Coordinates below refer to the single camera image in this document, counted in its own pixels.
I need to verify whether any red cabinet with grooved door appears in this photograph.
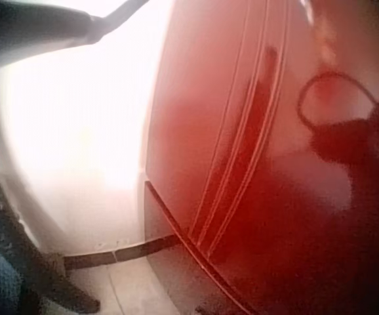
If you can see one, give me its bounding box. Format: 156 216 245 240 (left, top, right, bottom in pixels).
138 0 379 315

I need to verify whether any dark skirting strip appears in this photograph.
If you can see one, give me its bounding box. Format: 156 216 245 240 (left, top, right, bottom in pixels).
61 233 181 270

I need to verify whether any black fuzzy duster with loop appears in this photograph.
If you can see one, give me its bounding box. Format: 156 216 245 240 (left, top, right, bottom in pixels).
296 70 379 167

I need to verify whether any dark slanted bar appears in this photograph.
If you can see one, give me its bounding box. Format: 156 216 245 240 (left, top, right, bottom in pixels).
0 186 102 315

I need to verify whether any dark tapered tool with rod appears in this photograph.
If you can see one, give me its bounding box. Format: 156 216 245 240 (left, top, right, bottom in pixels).
0 0 151 72

